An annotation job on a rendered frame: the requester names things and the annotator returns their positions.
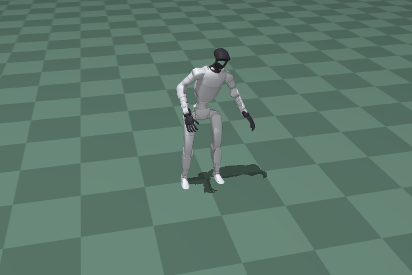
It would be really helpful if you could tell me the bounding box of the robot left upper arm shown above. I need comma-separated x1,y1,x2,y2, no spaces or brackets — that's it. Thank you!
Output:
225,70,239,98

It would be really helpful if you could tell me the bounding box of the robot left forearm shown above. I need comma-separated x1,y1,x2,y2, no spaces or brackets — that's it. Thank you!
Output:
234,88,247,116

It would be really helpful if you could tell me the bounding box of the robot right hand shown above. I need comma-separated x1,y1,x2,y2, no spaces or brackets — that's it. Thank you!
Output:
184,108,199,132

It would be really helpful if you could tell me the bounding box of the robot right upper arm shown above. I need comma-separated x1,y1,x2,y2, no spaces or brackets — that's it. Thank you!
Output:
177,68,205,93

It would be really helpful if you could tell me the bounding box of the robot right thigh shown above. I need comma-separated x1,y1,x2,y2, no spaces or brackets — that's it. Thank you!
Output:
183,111,196,156

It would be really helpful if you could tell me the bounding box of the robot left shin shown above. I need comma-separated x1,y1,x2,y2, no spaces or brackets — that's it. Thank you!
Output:
211,147,221,175

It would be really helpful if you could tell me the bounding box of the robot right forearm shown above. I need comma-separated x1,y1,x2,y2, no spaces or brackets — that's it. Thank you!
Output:
176,85,189,115

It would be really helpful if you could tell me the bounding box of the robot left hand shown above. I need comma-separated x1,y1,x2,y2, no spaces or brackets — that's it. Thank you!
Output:
242,111,255,131

